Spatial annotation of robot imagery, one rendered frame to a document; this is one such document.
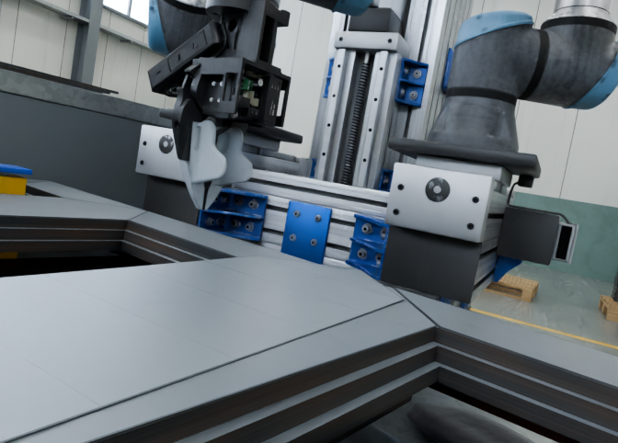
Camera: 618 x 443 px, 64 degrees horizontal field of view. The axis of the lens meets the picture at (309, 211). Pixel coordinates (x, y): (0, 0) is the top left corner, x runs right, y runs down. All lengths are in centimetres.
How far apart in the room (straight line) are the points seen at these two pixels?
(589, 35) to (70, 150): 99
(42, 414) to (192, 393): 6
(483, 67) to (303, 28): 1133
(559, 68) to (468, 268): 36
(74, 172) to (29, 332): 90
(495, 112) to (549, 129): 940
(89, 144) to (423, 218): 76
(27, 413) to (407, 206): 58
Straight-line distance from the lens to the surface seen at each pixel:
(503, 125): 87
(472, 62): 88
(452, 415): 65
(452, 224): 71
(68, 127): 117
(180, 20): 104
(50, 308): 33
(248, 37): 51
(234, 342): 30
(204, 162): 51
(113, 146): 122
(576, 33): 94
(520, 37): 90
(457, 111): 86
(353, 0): 69
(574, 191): 1014
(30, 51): 1125
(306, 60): 1188
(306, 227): 91
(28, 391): 23
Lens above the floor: 96
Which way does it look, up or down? 4 degrees down
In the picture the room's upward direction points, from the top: 10 degrees clockwise
